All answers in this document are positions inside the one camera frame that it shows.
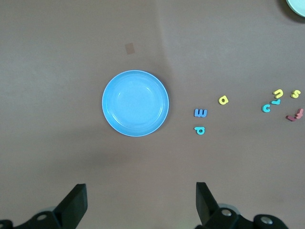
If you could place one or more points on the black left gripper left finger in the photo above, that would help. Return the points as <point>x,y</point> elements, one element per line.
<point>71,207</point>

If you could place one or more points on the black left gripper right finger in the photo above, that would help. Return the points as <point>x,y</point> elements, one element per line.
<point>206,205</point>

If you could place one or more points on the teal foam letter p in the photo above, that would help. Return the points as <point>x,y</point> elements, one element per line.
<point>197,129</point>

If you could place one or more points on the blue foam letter m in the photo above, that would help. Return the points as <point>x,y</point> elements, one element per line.
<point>200,113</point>

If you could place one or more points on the teal foam letter c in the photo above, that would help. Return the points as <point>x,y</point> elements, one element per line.
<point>263,108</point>

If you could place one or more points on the dark red foam letter l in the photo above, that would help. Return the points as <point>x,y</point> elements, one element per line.
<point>290,118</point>

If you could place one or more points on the blue round plate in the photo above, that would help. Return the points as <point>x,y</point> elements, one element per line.
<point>135,103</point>

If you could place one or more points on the teal foam letter l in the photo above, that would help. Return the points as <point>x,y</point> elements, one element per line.
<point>276,102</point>

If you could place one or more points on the red foam letter f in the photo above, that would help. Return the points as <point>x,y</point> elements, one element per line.
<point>299,114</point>

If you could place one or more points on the yellow foam letter u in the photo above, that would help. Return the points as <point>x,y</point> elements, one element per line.
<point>275,92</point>

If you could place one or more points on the yellow foam letter s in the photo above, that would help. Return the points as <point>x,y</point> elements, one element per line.
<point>295,94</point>

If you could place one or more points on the brown tape patch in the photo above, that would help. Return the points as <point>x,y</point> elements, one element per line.
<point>129,48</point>

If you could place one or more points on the pale green round plate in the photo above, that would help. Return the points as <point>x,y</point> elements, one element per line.
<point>297,6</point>

